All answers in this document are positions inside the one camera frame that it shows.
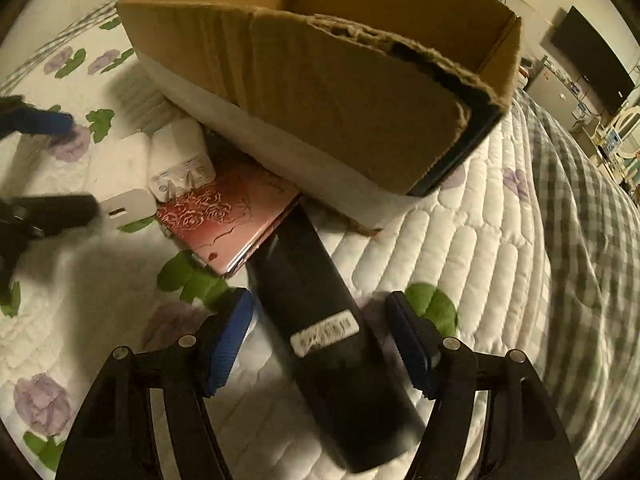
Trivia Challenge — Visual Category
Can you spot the white power adapter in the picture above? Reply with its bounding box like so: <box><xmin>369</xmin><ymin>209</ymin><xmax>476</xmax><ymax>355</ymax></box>
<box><xmin>88</xmin><ymin>133</ymin><xmax>158</xmax><ymax>226</ymax></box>

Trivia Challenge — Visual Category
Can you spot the white cabinet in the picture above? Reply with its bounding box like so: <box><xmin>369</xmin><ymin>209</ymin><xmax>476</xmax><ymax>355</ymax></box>
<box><xmin>524</xmin><ymin>56</ymin><xmax>581</xmax><ymax>133</ymax></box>

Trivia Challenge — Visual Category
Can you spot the floral quilted blanket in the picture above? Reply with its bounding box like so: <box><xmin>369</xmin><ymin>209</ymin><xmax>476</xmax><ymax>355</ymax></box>
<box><xmin>0</xmin><ymin>0</ymin><xmax>556</xmax><ymax>480</ymax></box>

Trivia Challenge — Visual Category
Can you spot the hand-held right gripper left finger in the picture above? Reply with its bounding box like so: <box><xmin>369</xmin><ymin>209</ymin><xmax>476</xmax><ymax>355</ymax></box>
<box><xmin>54</xmin><ymin>287</ymin><xmax>257</xmax><ymax>480</ymax></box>

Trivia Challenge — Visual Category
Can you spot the grey checked blanket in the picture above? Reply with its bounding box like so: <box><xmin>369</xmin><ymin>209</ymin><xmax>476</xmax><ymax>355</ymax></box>
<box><xmin>500</xmin><ymin>87</ymin><xmax>640</xmax><ymax>456</ymax></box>

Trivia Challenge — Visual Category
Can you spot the black television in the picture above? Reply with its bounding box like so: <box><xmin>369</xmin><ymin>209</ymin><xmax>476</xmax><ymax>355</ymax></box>
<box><xmin>550</xmin><ymin>6</ymin><xmax>636</xmax><ymax>114</ymax></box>

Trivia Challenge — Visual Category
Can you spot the black rectangular box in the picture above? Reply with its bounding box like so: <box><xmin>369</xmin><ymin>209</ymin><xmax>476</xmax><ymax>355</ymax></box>
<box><xmin>247</xmin><ymin>201</ymin><xmax>426</xmax><ymax>475</ymax></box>

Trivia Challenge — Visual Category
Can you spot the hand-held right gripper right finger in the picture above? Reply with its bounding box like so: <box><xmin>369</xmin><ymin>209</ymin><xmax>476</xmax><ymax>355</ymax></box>
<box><xmin>384</xmin><ymin>291</ymin><xmax>582</xmax><ymax>480</ymax></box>

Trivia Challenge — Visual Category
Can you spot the pink rose-patterned box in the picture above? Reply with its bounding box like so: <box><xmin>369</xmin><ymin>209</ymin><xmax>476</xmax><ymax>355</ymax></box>
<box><xmin>156</xmin><ymin>154</ymin><xmax>302</xmax><ymax>280</ymax></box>

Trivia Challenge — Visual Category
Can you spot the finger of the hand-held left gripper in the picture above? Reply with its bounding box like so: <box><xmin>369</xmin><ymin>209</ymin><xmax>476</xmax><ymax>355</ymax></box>
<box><xmin>0</xmin><ymin>194</ymin><xmax>100</xmax><ymax>306</ymax></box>
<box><xmin>0</xmin><ymin>95</ymin><xmax>77</xmax><ymax>137</ymax></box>

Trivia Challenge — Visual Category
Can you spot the white charger with label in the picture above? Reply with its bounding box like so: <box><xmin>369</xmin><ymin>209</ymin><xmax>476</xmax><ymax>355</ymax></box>
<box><xmin>148</xmin><ymin>119</ymin><xmax>217</xmax><ymax>203</ymax></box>

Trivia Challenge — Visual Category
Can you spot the cluttered side table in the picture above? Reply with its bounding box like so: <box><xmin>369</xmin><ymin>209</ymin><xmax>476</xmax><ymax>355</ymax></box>
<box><xmin>580</xmin><ymin>105</ymin><xmax>640</xmax><ymax>196</ymax></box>

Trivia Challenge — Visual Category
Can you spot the cardboard box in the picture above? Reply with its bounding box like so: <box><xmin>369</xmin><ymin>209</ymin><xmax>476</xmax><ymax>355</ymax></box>
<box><xmin>116</xmin><ymin>0</ymin><xmax>522</xmax><ymax>230</ymax></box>

